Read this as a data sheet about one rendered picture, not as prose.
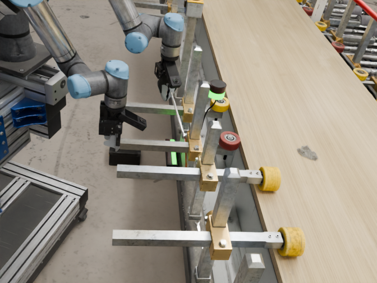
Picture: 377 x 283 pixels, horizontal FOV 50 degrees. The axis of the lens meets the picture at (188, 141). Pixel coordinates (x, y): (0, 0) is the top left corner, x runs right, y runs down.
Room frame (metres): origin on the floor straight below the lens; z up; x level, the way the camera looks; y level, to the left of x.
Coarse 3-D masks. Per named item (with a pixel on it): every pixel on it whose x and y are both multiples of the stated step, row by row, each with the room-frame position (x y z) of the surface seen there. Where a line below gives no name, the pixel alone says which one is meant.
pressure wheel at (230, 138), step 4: (224, 132) 1.24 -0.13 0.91; (228, 132) 1.25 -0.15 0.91; (232, 132) 1.25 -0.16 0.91; (220, 136) 1.21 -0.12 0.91; (224, 136) 1.22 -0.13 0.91; (228, 136) 1.22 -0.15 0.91; (232, 136) 1.23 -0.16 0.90; (236, 136) 1.23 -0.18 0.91; (220, 140) 1.20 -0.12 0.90; (224, 140) 1.19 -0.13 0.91; (228, 140) 1.20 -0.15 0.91; (232, 140) 1.20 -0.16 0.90; (236, 140) 1.20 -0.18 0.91; (240, 140) 1.21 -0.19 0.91; (220, 144) 1.19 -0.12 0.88; (224, 144) 1.18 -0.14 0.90; (228, 144) 1.18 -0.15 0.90; (232, 144) 1.18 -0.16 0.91; (236, 144) 1.18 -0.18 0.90; (224, 148) 1.18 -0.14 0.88; (228, 148) 1.18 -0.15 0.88; (232, 148) 1.18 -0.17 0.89; (236, 148) 1.19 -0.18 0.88; (224, 156) 1.21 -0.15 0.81
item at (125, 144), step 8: (120, 144) 1.12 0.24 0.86; (128, 144) 1.12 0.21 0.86; (136, 144) 1.13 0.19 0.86; (144, 144) 1.13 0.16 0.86; (152, 144) 1.14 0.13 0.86; (160, 144) 1.15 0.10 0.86; (168, 144) 1.16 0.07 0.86; (176, 144) 1.17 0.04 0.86; (184, 144) 1.18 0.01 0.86; (184, 152) 1.17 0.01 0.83; (216, 152) 1.19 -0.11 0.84; (224, 152) 1.20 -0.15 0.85; (232, 152) 1.20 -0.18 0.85
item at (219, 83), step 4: (212, 80) 1.25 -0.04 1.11; (216, 80) 1.25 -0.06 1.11; (220, 80) 1.26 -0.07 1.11; (212, 84) 1.22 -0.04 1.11; (216, 84) 1.23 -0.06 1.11; (220, 84) 1.23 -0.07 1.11; (224, 84) 1.24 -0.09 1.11; (212, 92) 1.21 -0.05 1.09; (208, 96) 1.22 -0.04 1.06; (208, 100) 1.22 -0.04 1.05; (216, 100) 1.24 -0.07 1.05; (208, 108) 1.24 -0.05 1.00; (204, 116) 1.23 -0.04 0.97
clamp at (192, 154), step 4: (188, 132) 1.25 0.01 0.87; (188, 136) 1.22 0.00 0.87; (200, 136) 1.26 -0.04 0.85; (188, 140) 1.20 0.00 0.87; (192, 140) 1.20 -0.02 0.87; (196, 140) 1.20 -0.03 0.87; (200, 140) 1.21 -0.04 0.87; (188, 144) 1.18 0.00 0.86; (192, 144) 1.17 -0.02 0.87; (196, 144) 1.18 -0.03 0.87; (200, 144) 1.18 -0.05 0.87; (188, 148) 1.17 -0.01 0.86; (192, 148) 1.15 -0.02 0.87; (200, 148) 1.16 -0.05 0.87; (188, 152) 1.15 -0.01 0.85; (192, 152) 1.14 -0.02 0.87; (196, 152) 1.14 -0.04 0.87; (200, 152) 1.14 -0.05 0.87; (188, 156) 1.14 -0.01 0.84; (192, 156) 1.14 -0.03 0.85; (196, 156) 1.14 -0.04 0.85; (188, 160) 1.13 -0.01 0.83; (192, 160) 1.14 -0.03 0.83
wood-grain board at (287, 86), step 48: (240, 0) 2.79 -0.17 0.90; (288, 0) 2.98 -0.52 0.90; (240, 48) 2.02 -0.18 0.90; (288, 48) 2.14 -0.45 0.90; (240, 96) 1.54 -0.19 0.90; (288, 96) 1.62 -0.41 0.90; (336, 96) 1.70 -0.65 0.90; (240, 144) 1.21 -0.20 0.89; (288, 144) 1.25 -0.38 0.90; (336, 144) 1.31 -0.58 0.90; (288, 192) 0.98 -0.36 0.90; (336, 192) 1.03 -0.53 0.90; (336, 240) 0.81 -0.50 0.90
